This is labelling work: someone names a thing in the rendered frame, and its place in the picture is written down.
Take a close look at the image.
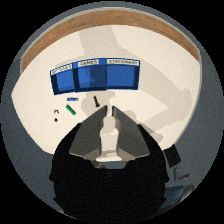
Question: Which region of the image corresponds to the blue bin with white labels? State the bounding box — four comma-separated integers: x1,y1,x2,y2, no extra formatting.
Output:
50,58,140,96

